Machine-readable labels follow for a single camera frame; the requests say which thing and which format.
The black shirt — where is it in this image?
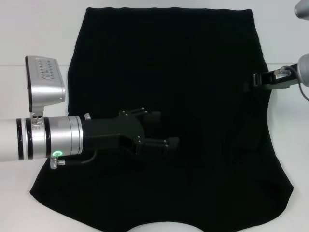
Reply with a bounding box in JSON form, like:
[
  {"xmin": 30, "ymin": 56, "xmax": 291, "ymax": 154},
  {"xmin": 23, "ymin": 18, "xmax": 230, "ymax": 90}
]
[{"xmin": 29, "ymin": 7, "xmax": 295, "ymax": 232}]

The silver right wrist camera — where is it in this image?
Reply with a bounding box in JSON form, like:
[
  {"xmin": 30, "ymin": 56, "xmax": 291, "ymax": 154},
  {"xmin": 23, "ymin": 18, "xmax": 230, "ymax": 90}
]
[{"xmin": 294, "ymin": 0, "xmax": 309, "ymax": 19}]

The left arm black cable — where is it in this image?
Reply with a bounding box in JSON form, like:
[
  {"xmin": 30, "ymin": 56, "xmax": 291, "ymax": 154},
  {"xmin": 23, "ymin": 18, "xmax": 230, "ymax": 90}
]
[{"xmin": 49, "ymin": 148, "xmax": 98, "ymax": 170}]

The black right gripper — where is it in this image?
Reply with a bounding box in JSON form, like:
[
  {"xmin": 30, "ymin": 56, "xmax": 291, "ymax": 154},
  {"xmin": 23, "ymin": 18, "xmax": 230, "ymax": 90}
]
[{"xmin": 252, "ymin": 63, "xmax": 299, "ymax": 90}]

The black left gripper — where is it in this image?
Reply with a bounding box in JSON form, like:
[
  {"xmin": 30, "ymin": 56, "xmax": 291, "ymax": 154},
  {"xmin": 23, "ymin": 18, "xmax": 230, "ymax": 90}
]
[{"xmin": 82, "ymin": 107, "xmax": 180, "ymax": 158}]

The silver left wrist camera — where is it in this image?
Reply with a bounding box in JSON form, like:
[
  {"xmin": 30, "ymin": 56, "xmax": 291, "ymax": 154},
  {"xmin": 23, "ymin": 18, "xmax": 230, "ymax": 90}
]
[{"xmin": 25, "ymin": 55, "xmax": 67, "ymax": 119}]

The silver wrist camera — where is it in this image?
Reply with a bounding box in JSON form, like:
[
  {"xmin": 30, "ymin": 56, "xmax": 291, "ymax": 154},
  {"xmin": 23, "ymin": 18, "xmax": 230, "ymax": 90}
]
[
  {"xmin": 294, "ymin": 0, "xmax": 309, "ymax": 19},
  {"xmin": 25, "ymin": 55, "xmax": 67, "ymax": 119}
]

